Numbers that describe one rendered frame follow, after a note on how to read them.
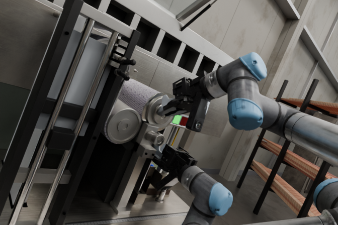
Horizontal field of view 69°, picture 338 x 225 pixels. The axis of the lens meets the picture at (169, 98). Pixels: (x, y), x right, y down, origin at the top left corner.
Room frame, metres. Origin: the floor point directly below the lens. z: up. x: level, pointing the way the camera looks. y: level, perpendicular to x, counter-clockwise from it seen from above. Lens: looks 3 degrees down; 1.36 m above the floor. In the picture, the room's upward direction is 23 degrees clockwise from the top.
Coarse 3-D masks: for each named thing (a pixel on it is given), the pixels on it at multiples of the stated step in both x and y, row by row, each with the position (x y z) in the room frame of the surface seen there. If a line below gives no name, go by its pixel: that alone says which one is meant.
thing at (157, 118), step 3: (159, 105) 0.83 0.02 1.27; (156, 108) 0.82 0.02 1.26; (159, 108) 0.82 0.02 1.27; (153, 111) 0.83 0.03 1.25; (156, 111) 0.82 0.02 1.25; (153, 114) 0.82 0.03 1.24; (156, 114) 0.82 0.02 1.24; (153, 117) 0.82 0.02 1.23; (156, 117) 0.83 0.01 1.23; (159, 117) 0.83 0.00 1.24; (165, 117) 0.85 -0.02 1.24; (168, 117) 0.86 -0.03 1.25; (153, 120) 0.84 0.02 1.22; (156, 120) 0.83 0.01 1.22; (159, 120) 0.84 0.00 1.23; (162, 120) 0.85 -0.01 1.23; (165, 120) 0.86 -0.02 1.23; (159, 123) 0.84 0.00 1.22; (162, 123) 0.85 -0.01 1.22
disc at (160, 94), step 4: (160, 92) 0.84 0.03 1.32; (164, 92) 0.85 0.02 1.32; (152, 96) 0.82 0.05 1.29; (156, 96) 0.83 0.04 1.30; (160, 96) 0.84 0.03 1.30; (168, 96) 0.86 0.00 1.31; (172, 96) 0.87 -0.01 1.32; (148, 100) 0.81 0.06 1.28; (152, 100) 0.82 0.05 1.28; (148, 104) 0.82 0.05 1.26; (144, 108) 0.81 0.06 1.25; (144, 112) 0.81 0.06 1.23; (144, 116) 0.82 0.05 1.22; (144, 120) 0.82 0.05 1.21; (172, 120) 0.90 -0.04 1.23; (168, 124) 0.90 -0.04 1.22; (160, 128) 0.88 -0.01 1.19; (164, 128) 0.89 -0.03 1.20
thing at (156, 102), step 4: (156, 100) 0.82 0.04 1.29; (160, 100) 0.83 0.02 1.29; (152, 104) 0.81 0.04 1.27; (156, 104) 0.82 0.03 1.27; (148, 108) 0.82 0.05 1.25; (152, 108) 0.82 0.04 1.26; (148, 112) 0.81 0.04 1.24; (152, 112) 0.82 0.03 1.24; (148, 116) 0.82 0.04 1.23; (172, 116) 0.88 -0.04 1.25; (148, 120) 0.82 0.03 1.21; (152, 120) 0.83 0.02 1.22; (168, 120) 0.88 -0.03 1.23; (156, 124) 0.85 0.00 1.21; (164, 124) 0.87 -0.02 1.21
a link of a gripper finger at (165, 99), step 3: (162, 96) 0.80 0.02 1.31; (165, 96) 0.79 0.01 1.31; (162, 99) 0.80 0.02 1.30; (165, 99) 0.79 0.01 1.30; (168, 99) 0.78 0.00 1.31; (171, 99) 0.77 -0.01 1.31; (162, 102) 0.79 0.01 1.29; (165, 102) 0.78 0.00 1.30; (162, 105) 0.79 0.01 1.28; (162, 108) 0.77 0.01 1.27; (168, 108) 0.75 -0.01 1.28; (171, 108) 0.76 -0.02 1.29; (174, 108) 0.76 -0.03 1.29; (159, 111) 0.79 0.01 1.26; (162, 111) 0.77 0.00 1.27; (165, 111) 0.77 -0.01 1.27; (168, 111) 0.78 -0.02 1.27; (159, 114) 0.80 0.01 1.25; (162, 114) 0.79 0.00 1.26
